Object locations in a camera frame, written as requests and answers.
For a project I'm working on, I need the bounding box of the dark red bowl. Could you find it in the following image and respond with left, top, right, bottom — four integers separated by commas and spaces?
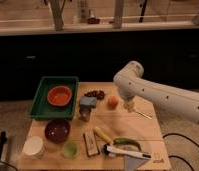
45, 119, 70, 144

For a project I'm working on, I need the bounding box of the green cucumber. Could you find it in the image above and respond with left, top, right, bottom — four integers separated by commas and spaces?
113, 138, 141, 151

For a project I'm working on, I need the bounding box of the grey metal cup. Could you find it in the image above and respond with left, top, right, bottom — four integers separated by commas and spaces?
79, 107, 91, 122

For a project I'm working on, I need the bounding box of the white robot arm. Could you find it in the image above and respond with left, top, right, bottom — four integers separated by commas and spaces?
113, 61, 199, 125

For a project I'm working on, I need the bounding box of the small green cup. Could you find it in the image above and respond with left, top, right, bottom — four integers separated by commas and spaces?
61, 140, 77, 159

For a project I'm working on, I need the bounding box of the orange bowl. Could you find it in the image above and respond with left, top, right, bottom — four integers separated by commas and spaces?
47, 85, 72, 107

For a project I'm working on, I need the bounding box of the grey cloth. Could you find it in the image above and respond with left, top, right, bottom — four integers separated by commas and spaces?
124, 155, 147, 171

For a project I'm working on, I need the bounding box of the blue sponge block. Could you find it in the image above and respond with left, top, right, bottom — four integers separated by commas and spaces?
79, 96, 97, 108

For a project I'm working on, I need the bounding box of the bunch of dark grapes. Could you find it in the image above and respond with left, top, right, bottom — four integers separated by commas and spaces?
85, 90, 105, 100

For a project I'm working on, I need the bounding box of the orange apple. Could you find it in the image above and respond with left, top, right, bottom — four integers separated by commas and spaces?
107, 96, 119, 109

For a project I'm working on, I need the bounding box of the dark red background object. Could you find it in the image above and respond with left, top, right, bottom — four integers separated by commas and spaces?
87, 18, 100, 24

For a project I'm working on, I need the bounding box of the green plastic tray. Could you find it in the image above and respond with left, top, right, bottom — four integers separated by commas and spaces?
29, 76, 78, 120

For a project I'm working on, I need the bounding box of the wooden brush block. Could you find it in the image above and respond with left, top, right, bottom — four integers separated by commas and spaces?
83, 131, 100, 157

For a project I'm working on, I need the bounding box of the white handled peeler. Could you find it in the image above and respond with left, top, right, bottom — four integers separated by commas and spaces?
103, 144, 151, 159

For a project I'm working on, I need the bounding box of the white paper cup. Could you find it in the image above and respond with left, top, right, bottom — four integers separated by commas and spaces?
23, 136, 44, 158

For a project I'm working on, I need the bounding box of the black cable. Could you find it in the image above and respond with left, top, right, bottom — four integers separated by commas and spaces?
162, 132, 199, 171

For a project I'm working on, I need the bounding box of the yellow corn cob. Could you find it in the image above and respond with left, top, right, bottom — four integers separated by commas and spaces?
93, 126, 113, 145

